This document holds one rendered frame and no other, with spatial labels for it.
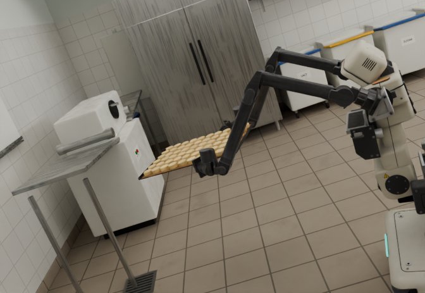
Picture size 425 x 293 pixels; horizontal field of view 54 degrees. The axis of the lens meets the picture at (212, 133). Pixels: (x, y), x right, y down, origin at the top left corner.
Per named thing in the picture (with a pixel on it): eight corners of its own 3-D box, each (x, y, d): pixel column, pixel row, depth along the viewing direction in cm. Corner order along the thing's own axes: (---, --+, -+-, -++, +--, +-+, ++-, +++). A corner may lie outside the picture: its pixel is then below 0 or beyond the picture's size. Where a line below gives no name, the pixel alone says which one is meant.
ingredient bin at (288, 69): (295, 121, 518) (277, 62, 496) (283, 110, 580) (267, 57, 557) (336, 107, 517) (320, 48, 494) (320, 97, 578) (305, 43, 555)
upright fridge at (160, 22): (274, 112, 582) (229, -38, 522) (287, 131, 495) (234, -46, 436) (181, 143, 593) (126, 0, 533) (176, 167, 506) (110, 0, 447)
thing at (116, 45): (155, 94, 576) (128, 23, 547) (155, 95, 570) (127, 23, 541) (127, 104, 579) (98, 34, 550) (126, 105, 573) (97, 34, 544)
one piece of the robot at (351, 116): (386, 132, 209) (377, 92, 203) (390, 156, 185) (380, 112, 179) (353, 138, 216) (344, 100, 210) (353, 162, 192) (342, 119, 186)
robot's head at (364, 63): (387, 52, 191) (359, 36, 192) (390, 64, 173) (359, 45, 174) (368, 78, 199) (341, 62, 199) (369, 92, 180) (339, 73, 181)
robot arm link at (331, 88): (248, 67, 175) (252, 65, 185) (242, 98, 179) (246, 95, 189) (356, 90, 166) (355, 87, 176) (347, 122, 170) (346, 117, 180)
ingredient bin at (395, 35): (394, 88, 510) (382, 27, 488) (375, 79, 571) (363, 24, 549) (439, 74, 505) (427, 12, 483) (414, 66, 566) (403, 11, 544)
